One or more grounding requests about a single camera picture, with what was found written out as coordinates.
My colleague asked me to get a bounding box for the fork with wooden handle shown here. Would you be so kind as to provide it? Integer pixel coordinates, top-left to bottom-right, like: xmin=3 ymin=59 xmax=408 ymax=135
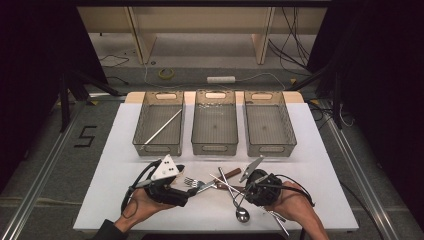
xmin=183 ymin=176 xmax=247 ymax=193

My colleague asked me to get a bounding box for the black curtain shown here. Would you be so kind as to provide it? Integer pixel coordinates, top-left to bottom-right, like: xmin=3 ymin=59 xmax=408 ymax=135
xmin=0 ymin=0 xmax=108 ymax=194
xmin=306 ymin=0 xmax=424 ymax=231

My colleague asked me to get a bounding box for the translucent grey plastic bin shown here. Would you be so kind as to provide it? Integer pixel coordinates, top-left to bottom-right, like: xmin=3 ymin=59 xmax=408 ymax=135
xmin=242 ymin=90 xmax=298 ymax=158
xmin=190 ymin=89 xmax=240 ymax=157
xmin=132 ymin=90 xmax=186 ymax=158

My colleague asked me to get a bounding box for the bundle of black cables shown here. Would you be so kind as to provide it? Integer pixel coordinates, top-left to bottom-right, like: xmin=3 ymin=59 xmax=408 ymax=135
xmin=268 ymin=6 xmax=313 ymax=78

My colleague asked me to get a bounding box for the metal spoon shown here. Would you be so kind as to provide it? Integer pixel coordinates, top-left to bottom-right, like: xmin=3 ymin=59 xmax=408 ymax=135
xmin=217 ymin=166 xmax=251 ymax=224

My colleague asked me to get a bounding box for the black metal stand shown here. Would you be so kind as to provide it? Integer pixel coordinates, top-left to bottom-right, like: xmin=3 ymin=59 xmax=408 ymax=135
xmin=286 ymin=63 xmax=344 ymax=129
xmin=58 ymin=68 xmax=123 ymax=133

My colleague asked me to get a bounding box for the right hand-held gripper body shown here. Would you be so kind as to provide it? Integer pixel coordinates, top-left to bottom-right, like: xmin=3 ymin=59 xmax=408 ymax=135
xmin=238 ymin=155 xmax=285 ymax=207

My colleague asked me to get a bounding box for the yellow tape roll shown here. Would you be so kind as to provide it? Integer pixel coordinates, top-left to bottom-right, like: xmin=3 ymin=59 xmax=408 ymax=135
xmin=157 ymin=68 xmax=175 ymax=81

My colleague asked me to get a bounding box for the person's left hand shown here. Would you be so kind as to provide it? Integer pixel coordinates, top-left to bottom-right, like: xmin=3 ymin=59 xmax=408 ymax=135
xmin=116 ymin=189 xmax=175 ymax=233

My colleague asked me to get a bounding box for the white floor cable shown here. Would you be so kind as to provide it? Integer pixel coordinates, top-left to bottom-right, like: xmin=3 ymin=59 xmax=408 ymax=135
xmin=143 ymin=63 xmax=288 ymax=91

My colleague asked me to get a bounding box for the white table cover board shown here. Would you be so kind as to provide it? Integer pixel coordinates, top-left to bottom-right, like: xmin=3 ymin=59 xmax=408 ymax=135
xmin=72 ymin=101 xmax=360 ymax=233

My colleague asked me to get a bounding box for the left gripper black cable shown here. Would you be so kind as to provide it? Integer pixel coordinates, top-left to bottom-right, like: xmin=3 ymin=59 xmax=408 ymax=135
xmin=120 ymin=159 xmax=162 ymax=215

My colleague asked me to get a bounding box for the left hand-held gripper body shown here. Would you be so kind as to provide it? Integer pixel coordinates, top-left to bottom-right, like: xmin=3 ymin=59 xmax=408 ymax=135
xmin=144 ymin=154 xmax=191 ymax=208

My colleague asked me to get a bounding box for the beige wooden shelf unit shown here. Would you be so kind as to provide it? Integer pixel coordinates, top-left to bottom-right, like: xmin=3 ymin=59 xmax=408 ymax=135
xmin=77 ymin=6 xmax=328 ymax=66

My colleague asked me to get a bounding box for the knife with wooden handle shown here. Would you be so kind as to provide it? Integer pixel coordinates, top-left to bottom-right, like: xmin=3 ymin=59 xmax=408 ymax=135
xmin=195 ymin=167 xmax=242 ymax=195

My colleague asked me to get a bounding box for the aluminium floor rail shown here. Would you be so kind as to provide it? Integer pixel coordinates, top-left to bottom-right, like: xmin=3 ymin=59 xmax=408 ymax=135
xmin=0 ymin=99 xmax=88 ymax=240
xmin=321 ymin=109 xmax=401 ymax=240

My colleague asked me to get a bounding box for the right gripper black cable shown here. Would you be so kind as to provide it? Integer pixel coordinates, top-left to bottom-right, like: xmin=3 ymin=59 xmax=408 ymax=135
xmin=266 ymin=173 xmax=316 ymax=208

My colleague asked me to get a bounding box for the white power strip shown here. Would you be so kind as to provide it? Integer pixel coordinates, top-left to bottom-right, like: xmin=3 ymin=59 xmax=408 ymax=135
xmin=206 ymin=75 xmax=237 ymax=85

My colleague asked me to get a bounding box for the thin black floor cable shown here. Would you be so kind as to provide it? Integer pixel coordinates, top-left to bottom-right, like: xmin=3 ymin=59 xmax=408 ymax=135
xmin=98 ymin=54 xmax=130 ymax=69

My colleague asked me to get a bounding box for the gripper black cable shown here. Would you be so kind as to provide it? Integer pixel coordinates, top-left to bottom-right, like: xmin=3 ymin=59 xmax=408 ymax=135
xmin=266 ymin=173 xmax=316 ymax=208
xmin=120 ymin=159 xmax=162 ymax=215

